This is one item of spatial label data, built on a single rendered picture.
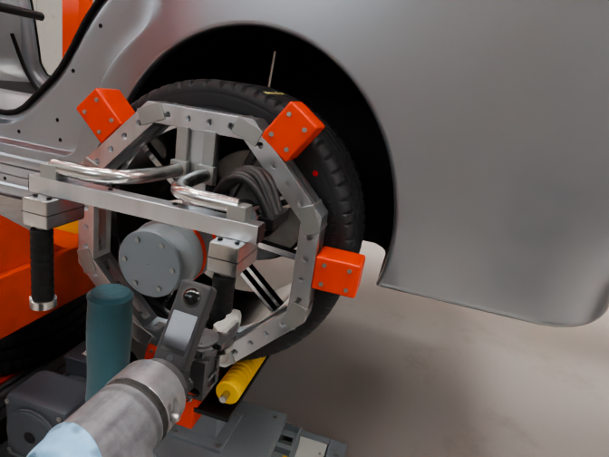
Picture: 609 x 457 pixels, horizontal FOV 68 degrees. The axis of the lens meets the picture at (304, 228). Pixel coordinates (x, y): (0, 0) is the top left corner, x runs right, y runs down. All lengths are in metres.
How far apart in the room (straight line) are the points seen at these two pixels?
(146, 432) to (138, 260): 0.40
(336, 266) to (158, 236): 0.33
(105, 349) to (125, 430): 0.52
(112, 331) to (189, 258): 0.24
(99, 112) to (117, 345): 0.48
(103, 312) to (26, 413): 0.39
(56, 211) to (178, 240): 0.20
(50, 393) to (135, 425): 0.79
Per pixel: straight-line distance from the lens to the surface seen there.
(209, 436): 1.41
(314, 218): 0.86
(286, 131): 0.85
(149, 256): 0.85
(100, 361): 1.05
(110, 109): 1.03
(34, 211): 0.88
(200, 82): 1.02
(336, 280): 0.89
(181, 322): 0.63
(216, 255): 0.70
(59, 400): 1.28
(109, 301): 0.98
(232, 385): 1.09
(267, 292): 1.06
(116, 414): 0.53
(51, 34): 13.60
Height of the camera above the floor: 1.19
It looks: 17 degrees down
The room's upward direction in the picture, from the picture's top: 9 degrees clockwise
